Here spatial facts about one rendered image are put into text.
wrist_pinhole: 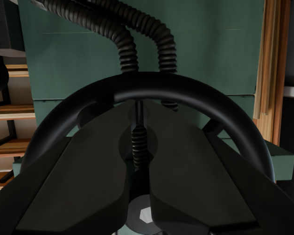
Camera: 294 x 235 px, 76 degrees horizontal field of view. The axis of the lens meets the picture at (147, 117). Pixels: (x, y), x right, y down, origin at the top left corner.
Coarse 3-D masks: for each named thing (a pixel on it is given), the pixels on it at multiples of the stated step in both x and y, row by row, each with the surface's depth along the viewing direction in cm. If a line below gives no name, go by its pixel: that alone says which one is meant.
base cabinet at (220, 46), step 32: (128, 0) 33; (160, 0) 33; (192, 0) 33; (224, 0) 33; (256, 0) 34; (32, 32) 34; (64, 32) 34; (96, 32) 34; (192, 32) 35; (224, 32) 35; (256, 32) 35; (32, 64) 35; (64, 64) 35; (96, 64) 35; (192, 64) 36; (224, 64) 36; (256, 64) 36; (32, 96) 37; (64, 96) 37
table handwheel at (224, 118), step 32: (96, 96) 18; (128, 96) 18; (160, 96) 18; (192, 96) 18; (224, 96) 19; (64, 128) 19; (224, 128) 20; (256, 128) 19; (32, 160) 19; (256, 160) 20; (128, 224) 20
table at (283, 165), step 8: (272, 144) 46; (272, 152) 41; (280, 152) 41; (288, 152) 41; (16, 160) 41; (128, 160) 39; (272, 160) 40; (280, 160) 40; (288, 160) 40; (16, 168) 40; (128, 168) 36; (280, 168) 41; (288, 168) 41; (128, 176) 33; (280, 176) 41; (288, 176) 41
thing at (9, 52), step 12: (0, 0) 30; (0, 12) 30; (12, 12) 32; (0, 24) 30; (12, 24) 32; (0, 36) 31; (12, 36) 32; (0, 48) 31; (12, 48) 32; (24, 48) 35
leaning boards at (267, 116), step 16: (272, 0) 135; (288, 0) 136; (272, 16) 138; (288, 16) 138; (272, 32) 140; (272, 48) 146; (272, 64) 152; (272, 80) 154; (256, 96) 156; (272, 96) 155; (256, 112) 158; (272, 112) 158; (272, 128) 161
